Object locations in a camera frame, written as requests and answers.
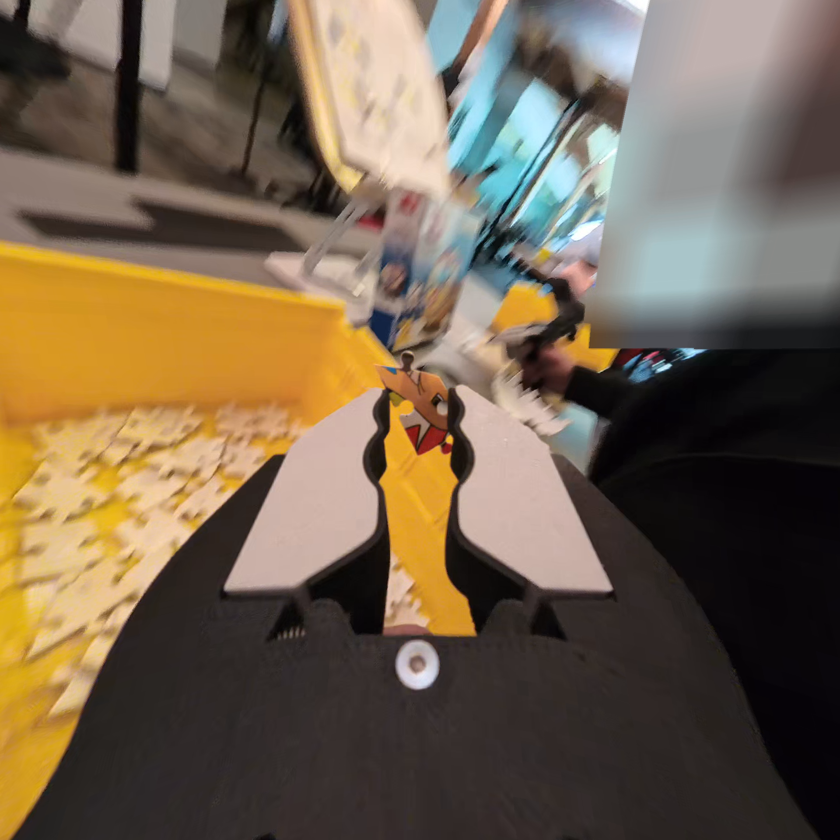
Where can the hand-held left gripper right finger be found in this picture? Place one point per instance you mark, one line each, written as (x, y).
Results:
(525, 518)

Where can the yellow plastic bin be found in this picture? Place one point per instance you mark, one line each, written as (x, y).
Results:
(164, 341)
(518, 308)

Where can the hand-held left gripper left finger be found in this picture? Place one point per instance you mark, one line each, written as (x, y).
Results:
(315, 512)

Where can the white tablet stand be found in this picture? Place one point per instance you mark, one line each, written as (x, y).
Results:
(308, 269)

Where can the orange single puzzle piece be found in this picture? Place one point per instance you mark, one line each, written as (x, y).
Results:
(420, 394)

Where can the person's right hand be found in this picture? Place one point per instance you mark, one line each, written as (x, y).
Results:
(554, 371)

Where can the colourful puzzle box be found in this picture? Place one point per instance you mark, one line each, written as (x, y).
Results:
(426, 262)

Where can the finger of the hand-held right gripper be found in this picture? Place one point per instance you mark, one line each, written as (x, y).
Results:
(515, 336)

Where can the thin black floor stand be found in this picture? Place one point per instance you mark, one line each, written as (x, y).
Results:
(253, 118)

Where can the pile of white puzzle pieces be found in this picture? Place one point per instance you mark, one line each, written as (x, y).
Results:
(98, 499)

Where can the tablet with yellow frame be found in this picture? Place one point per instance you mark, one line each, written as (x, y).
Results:
(380, 85)

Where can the person's right forearm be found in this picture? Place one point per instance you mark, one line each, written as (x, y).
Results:
(610, 400)

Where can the person's black clothing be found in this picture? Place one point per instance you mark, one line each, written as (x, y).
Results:
(754, 558)

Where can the black pole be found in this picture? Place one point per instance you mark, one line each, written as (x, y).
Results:
(128, 85)

